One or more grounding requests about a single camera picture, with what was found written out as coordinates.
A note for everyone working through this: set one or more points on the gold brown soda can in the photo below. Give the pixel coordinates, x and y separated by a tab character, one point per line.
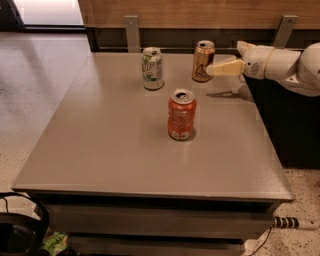
203	56

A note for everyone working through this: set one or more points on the black headphones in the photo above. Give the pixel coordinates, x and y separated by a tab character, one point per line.
21	235

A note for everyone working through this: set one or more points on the orange soda can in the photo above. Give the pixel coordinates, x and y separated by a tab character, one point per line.
181	113

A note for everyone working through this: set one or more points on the black white striped handle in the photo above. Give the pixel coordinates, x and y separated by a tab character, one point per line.
295	223

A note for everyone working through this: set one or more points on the grey table drawer unit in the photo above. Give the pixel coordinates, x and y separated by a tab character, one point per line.
102	226

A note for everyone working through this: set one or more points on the grey metal bracket left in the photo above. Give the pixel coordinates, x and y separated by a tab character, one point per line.
132	33

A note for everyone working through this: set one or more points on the white green soda can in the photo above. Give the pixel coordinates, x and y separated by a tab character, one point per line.
152	68

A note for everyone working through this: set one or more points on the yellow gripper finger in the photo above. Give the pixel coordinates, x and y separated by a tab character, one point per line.
232	68
244	48

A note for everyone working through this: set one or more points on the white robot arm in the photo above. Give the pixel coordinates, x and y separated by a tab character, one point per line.
296	71

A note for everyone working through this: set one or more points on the green snack bag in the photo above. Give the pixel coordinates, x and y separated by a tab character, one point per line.
54	243

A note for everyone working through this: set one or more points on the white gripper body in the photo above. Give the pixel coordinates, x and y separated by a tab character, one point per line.
256	62

